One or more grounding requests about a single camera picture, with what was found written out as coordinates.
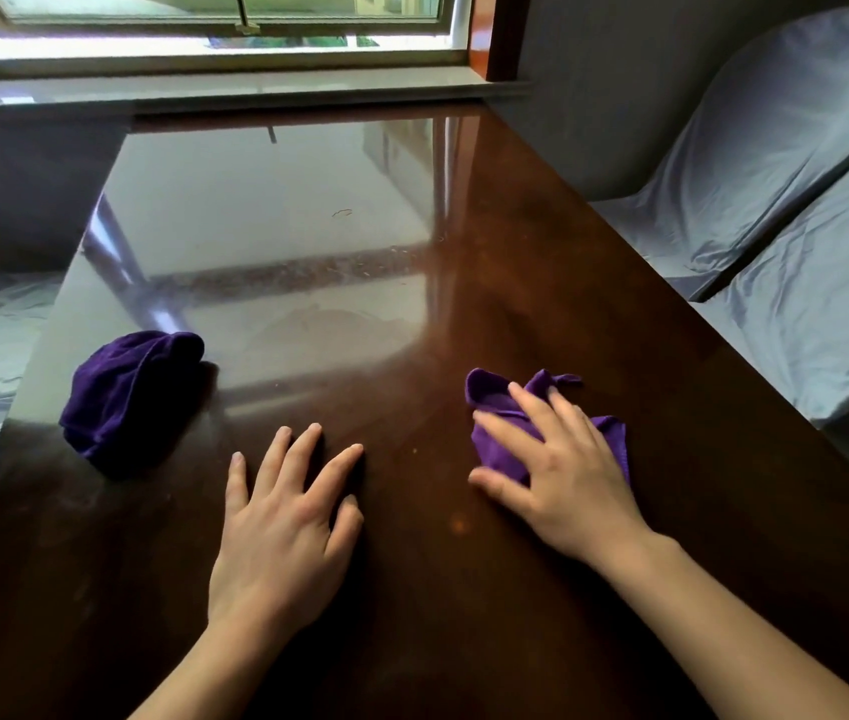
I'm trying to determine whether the person's right hand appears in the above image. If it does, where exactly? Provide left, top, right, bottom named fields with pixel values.
left=467, top=382, right=677, bottom=572

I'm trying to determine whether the person's left hand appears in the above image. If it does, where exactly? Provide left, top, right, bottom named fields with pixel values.
left=207, top=422, right=366, bottom=637

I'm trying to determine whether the light purple cleaning cloth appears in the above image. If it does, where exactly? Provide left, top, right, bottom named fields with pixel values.
left=464, top=367, right=632, bottom=490

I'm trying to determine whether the person's left forearm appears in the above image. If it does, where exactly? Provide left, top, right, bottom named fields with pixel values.
left=126, top=613, right=306, bottom=720

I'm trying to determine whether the person's right forearm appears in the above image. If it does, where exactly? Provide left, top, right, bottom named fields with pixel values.
left=595, top=533, right=849, bottom=720

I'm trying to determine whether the dark purple bunched cloth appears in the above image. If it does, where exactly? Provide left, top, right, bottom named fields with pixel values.
left=58, top=330, right=208, bottom=475

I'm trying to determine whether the brown wooden window trim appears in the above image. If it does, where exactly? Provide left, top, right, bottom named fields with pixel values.
left=467, top=0, right=532, bottom=83

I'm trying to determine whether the grey stone window sill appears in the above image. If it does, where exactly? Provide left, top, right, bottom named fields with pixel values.
left=0, top=64, right=532, bottom=117

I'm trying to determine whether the white framed window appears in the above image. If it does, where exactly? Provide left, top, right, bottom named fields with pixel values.
left=0, top=0, right=475, bottom=65

